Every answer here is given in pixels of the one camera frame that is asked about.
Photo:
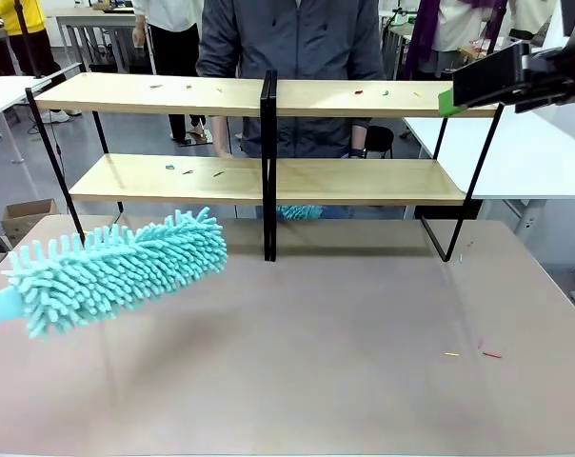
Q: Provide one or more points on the black stand pole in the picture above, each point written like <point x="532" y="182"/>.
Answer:
<point x="25" y="38"/>
<point x="494" y="28"/>

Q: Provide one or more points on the person in white coat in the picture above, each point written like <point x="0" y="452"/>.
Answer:
<point x="530" y="14"/>

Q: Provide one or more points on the cardboard box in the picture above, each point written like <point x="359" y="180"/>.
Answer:
<point x="28" y="219"/>

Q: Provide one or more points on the white side table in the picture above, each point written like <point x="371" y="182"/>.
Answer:
<point x="2" y="93"/>

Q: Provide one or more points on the large white table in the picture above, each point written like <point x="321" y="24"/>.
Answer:
<point x="530" y="157"/>

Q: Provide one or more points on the person's left forearm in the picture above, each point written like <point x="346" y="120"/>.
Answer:
<point x="359" y="138"/>

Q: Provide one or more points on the grey metal floor plate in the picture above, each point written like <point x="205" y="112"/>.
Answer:
<point x="197" y="136"/>

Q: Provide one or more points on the person with purple scarf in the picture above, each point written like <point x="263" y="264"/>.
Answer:
<point x="435" y="28"/>

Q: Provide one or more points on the black wristwatch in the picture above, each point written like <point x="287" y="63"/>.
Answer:
<point x="357" y="152"/>

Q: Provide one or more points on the black chair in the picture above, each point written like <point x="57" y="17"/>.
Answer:
<point x="380" y="140"/>

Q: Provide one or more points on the person in grey jacket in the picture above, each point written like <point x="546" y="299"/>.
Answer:
<point x="292" y="47"/>

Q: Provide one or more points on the wooden shelf unit black frame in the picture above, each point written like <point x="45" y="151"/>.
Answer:
<point x="340" y="102"/>
<point x="149" y="97"/>

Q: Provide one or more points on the grey background table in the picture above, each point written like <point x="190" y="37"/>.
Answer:
<point x="97" y="19"/>

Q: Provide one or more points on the person in yellow shirt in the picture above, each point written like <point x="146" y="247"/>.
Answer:
<point x="25" y="19"/>

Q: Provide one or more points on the bystander's bare hand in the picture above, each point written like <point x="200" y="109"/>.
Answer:
<point x="140" y="37"/>

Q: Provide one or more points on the person white shirt black trousers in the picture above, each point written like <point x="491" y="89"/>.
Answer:
<point x="173" y="43"/>

